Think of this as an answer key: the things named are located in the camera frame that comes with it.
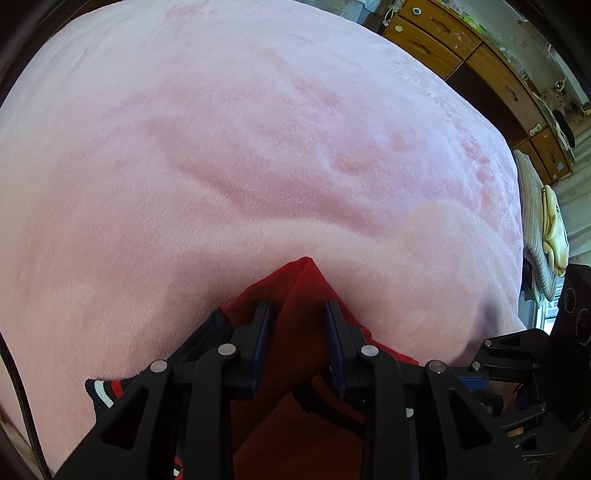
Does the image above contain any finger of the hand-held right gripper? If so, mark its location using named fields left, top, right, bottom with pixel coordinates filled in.
left=459, top=329, right=556, bottom=389
left=480, top=390, right=553, bottom=432

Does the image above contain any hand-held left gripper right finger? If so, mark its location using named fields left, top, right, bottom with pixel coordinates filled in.
left=323, top=300, right=537, bottom=480

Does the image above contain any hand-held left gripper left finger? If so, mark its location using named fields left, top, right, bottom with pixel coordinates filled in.
left=54, top=300, right=273, bottom=480

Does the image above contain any navy and red varsity jacket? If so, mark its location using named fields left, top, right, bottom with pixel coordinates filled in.
left=85, top=257, right=422, bottom=480

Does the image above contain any pale yellow cloth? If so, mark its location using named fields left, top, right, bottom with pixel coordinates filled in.
left=540, top=185, right=570, bottom=278

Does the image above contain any pink plush bed blanket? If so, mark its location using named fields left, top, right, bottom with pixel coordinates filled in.
left=0, top=0, right=531, bottom=480

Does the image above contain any wooden drawer cabinet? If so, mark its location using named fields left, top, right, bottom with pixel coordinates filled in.
left=379, top=0, right=578, bottom=185

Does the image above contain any black cable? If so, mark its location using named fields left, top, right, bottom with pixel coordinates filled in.
left=0, top=332, right=52, bottom=480

